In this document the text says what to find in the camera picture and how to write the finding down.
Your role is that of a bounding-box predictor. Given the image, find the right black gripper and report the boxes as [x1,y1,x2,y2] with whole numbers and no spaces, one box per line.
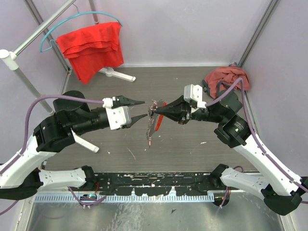
[154,94,225,125]

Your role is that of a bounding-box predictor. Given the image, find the metal key organizer red handle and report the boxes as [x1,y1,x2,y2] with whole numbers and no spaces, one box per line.
[146,100,167,148]

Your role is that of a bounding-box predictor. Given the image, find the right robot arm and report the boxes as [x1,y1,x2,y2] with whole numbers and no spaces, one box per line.
[154,91,308,216]

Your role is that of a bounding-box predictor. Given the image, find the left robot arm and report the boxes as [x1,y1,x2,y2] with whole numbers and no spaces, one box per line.
[0,90,145,200]

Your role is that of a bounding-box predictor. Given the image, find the pink shirt grey trim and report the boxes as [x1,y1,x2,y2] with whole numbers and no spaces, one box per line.
[202,63,251,99]

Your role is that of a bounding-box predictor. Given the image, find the red cloth on hanger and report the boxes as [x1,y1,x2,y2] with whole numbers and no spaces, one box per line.
[56,22,124,84]

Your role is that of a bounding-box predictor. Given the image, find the teal clothes hanger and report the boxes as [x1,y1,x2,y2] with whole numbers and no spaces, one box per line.
[39,3,123,52]

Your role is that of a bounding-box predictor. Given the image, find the white clothes rack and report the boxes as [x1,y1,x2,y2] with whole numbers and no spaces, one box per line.
[0,0,136,153]

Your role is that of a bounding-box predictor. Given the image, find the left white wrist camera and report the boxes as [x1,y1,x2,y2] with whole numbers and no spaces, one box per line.
[103,96,132,130]

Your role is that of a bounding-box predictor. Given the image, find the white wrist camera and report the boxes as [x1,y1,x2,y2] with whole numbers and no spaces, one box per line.
[183,84,206,108]
[103,96,132,130]

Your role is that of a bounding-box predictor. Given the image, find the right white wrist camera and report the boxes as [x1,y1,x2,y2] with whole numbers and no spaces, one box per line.
[183,84,206,108]

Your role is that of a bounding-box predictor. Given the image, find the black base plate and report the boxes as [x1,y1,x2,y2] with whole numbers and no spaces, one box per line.
[96,172,226,196]

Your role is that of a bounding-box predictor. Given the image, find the white cable duct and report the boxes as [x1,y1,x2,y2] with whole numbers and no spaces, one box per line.
[34,193,215,203]

